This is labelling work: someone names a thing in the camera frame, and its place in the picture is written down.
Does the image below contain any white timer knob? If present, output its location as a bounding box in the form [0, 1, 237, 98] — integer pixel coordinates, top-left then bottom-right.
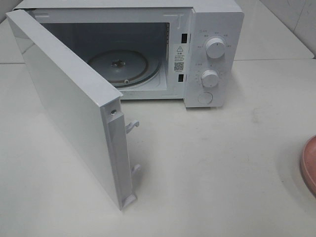
[201, 70, 219, 88]

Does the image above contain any white microwave door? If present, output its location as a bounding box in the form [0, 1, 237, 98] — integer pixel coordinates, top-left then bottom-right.
[6, 10, 139, 209]

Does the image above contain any pink round plate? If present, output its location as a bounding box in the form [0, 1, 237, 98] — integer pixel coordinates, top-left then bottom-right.
[300, 136, 316, 196]

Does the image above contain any glass microwave turntable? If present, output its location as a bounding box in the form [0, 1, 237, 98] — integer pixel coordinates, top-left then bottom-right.
[88, 49, 161, 88]

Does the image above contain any white warning label sticker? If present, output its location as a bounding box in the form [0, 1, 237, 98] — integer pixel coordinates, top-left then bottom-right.
[171, 43, 188, 73]

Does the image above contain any white microwave oven body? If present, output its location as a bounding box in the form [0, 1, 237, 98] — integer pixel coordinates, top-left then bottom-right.
[13, 0, 244, 108]

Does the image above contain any upper white power knob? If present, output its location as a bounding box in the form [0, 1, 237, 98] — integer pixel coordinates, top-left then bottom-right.
[205, 36, 226, 59]

